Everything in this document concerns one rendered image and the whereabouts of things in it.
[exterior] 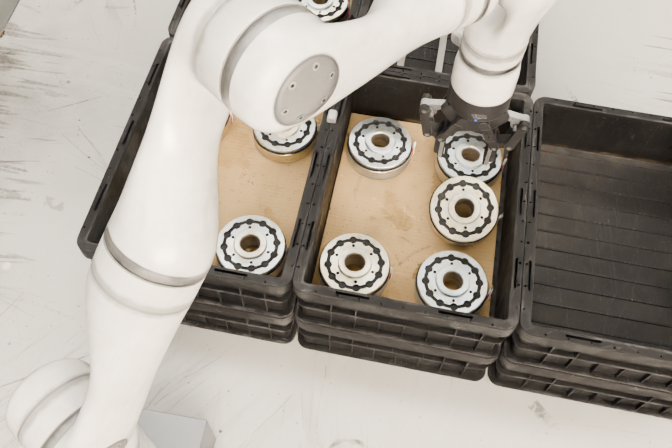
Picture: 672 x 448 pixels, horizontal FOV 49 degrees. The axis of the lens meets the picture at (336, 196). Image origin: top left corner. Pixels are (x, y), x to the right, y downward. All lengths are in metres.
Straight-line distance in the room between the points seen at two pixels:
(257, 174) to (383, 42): 0.65
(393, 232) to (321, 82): 0.63
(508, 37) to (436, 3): 0.17
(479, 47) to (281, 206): 0.47
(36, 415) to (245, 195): 0.54
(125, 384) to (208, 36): 0.32
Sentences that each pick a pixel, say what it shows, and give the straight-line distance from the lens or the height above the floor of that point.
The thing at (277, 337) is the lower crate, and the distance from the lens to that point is 1.18.
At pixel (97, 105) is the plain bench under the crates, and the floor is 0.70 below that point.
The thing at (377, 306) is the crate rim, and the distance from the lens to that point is 0.97.
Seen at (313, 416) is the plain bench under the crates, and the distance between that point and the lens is 1.15.
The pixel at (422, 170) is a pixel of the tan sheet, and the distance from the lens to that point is 1.19.
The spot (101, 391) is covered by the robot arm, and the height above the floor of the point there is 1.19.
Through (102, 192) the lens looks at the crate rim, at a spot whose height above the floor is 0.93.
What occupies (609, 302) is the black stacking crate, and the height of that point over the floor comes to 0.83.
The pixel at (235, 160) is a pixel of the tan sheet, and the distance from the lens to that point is 1.20.
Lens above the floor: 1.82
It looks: 58 degrees down
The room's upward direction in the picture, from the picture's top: 2 degrees clockwise
